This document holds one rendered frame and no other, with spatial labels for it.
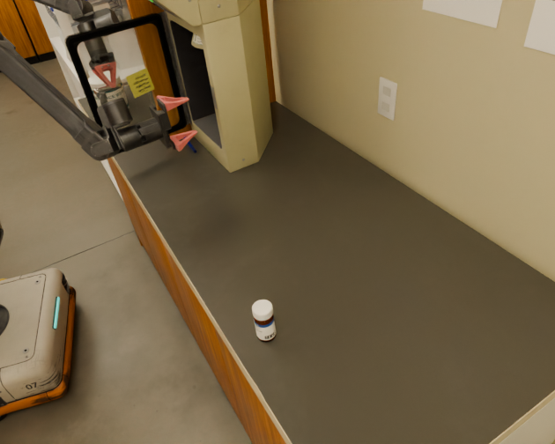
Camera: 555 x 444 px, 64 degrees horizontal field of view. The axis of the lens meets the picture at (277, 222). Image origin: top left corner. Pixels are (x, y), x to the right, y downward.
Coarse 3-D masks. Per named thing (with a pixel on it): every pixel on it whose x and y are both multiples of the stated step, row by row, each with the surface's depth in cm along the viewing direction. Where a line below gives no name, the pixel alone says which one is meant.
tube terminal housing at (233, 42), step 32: (224, 0) 117; (256, 0) 134; (192, 32) 126; (224, 32) 122; (256, 32) 137; (224, 64) 126; (256, 64) 140; (224, 96) 132; (256, 96) 143; (192, 128) 166; (224, 128) 137; (256, 128) 146; (224, 160) 148; (256, 160) 151
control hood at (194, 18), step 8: (160, 0) 109; (168, 0) 110; (176, 0) 111; (184, 0) 112; (192, 0) 113; (168, 8) 111; (176, 8) 112; (184, 8) 113; (192, 8) 114; (176, 16) 120; (184, 16) 114; (192, 16) 115; (200, 16) 116; (192, 24) 116; (200, 24) 117
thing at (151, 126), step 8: (152, 112) 115; (160, 112) 113; (152, 120) 115; (160, 120) 113; (144, 128) 113; (152, 128) 114; (160, 128) 115; (144, 136) 114; (152, 136) 115; (160, 136) 116; (168, 144) 118
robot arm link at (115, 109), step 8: (104, 104) 110; (112, 104) 110; (120, 104) 110; (104, 112) 111; (112, 112) 110; (120, 112) 110; (128, 112) 112; (104, 120) 112; (112, 120) 111; (120, 120) 111; (128, 120) 112; (104, 128) 112; (112, 136) 114; (96, 144) 112; (104, 144) 112; (112, 144) 112; (96, 152) 112; (104, 152) 112
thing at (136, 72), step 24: (96, 48) 133; (120, 48) 137; (144, 48) 142; (96, 72) 137; (120, 72) 141; (144, 72) 146; (96, 96) 140; (120, 96) 145; (144, 96) 149; (168, 96) 155; (144, 120) 154
